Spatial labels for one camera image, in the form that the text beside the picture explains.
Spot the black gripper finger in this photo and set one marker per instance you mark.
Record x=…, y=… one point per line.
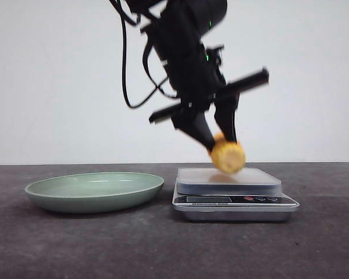
x=193, y=124
x=225, y=116

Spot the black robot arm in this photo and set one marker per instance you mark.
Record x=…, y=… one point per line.
x=176, y=33

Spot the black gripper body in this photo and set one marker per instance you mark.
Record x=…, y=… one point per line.
x=199, y=82

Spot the yellow corn cob piece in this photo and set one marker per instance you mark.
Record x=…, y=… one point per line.
x=227, y=156

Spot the silver digital kitchen scale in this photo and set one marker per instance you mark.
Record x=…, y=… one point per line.
x=207, y=194

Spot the green oval plate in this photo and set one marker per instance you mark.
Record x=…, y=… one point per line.
x=94, y=192

